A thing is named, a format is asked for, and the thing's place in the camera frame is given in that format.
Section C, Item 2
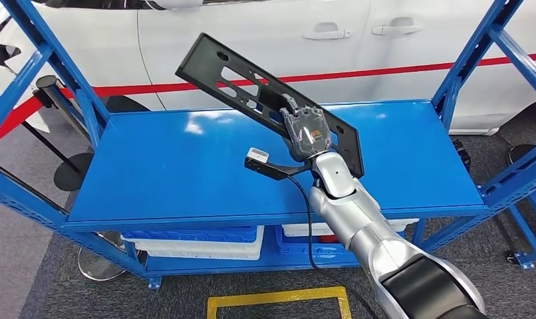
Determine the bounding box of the black plastic plate bracket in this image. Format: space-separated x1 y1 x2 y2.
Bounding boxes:
175 33 366 179

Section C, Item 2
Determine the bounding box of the blue metal shelf rack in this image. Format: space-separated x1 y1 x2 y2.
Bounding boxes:
0 0 536 290

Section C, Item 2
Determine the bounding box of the small black floor block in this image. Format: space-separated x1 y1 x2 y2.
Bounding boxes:
452 138 471 173

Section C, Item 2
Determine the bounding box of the white car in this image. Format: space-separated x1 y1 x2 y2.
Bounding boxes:
0 0 536 135

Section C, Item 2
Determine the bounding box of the dark stanchion base disc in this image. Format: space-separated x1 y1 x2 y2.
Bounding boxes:
507 144 536 167

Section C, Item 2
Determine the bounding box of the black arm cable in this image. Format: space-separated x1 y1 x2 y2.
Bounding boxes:
287 173 379 319

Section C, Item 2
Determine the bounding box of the red barrier belt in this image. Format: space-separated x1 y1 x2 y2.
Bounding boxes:
0 52 536 150

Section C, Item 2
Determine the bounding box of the blue plastic crate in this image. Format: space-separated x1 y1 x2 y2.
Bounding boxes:
120 225 259 244
274 227 361 257

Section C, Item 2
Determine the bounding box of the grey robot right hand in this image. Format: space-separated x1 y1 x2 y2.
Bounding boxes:
280 93 333 163

